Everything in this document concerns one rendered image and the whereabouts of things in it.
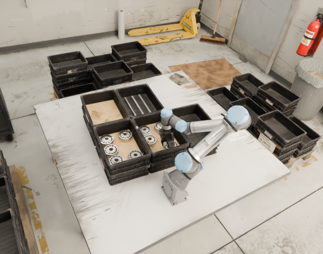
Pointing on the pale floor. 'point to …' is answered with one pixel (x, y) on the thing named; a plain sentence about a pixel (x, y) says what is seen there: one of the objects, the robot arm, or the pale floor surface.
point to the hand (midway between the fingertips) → (167, 147)
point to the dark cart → (0, 111)
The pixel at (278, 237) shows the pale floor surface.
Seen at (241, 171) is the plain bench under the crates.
